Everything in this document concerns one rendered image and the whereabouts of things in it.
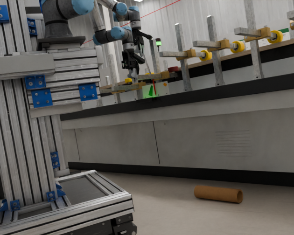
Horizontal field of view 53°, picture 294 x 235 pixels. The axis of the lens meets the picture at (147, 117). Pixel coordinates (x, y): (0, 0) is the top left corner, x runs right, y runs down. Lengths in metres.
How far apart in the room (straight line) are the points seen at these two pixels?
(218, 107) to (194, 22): 8.42
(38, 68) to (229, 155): 1.43
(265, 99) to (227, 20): 8.11
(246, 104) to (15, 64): 1.26
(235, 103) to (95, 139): 1.80
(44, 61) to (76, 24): 11.39
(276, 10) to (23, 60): 8.47
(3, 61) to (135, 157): 1.75
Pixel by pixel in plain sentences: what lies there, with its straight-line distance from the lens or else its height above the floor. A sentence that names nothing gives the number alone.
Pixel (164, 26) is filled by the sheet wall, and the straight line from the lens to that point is 10.90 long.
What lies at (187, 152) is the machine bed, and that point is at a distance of 2.41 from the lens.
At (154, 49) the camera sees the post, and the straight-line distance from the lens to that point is 2.23.
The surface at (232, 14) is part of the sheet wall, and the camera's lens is 9.79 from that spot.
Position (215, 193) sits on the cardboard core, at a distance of 1.92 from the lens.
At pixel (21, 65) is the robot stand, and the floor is 0.91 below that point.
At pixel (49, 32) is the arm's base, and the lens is 1.60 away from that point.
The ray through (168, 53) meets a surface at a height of 0.95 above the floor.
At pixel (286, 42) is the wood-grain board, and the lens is 1.96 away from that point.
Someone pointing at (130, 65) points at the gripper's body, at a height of 0.92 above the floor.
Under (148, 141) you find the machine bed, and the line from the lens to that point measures 2.66.
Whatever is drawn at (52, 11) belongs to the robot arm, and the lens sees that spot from 1.61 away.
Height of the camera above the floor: 0.66
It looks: 3 degrees down
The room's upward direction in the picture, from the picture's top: 9 degrees counter-clockwise
